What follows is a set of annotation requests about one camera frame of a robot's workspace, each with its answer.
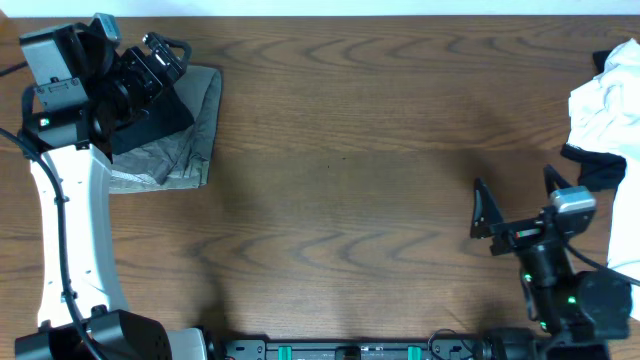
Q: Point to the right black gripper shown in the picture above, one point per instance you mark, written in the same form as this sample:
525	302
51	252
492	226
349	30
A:
519	234

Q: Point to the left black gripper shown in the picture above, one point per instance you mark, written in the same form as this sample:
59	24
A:
151	81

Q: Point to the black Nike t-shirt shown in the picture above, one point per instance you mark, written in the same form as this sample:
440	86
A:
165	116

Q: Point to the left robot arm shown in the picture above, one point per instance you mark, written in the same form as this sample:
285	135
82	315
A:
84	89

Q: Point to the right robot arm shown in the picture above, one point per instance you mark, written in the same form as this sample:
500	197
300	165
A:
579	304

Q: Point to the folded grey shorts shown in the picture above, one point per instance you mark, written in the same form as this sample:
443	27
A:
182	160

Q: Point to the black garment under white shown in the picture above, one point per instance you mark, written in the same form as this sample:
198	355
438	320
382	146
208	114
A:
597	167

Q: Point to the white crumpled garment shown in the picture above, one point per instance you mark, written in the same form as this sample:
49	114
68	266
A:
623	250

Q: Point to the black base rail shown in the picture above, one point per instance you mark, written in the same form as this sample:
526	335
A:
447	347

